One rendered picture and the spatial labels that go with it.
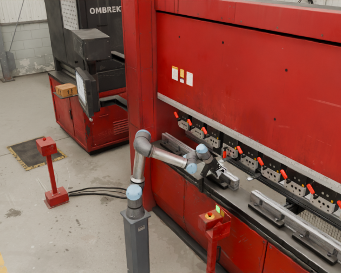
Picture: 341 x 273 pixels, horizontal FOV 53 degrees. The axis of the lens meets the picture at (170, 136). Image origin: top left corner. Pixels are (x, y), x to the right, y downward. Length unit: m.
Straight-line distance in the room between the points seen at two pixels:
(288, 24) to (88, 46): 1.71
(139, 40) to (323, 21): 1.67
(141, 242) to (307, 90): 1.68
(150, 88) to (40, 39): 6.40
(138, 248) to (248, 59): 1.66
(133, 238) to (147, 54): 1.60
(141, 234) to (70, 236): 1.21
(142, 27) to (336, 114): 1.81
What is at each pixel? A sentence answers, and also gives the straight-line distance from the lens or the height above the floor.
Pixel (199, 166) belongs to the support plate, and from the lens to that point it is 2.90.
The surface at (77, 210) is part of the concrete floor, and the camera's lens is 4.15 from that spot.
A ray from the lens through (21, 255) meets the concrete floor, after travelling 3.80.
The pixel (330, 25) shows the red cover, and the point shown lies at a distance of 2.00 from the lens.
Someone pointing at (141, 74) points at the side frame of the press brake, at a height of 1.61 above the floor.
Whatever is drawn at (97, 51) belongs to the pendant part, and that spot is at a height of 1.83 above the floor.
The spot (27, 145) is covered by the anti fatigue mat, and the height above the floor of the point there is 0.01.
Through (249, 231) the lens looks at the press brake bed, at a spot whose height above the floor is 0.74.
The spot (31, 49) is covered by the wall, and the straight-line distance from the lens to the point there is 9.44.
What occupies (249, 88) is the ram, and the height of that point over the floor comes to 1.76.
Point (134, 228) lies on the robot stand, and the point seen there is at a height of 0.71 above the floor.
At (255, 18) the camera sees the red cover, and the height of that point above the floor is 2.21.
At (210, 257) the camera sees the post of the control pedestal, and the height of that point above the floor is 0.42.
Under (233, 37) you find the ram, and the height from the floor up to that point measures 2.07.
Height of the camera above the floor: 2.52
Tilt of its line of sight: 27 degrees down
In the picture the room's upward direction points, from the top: straight up
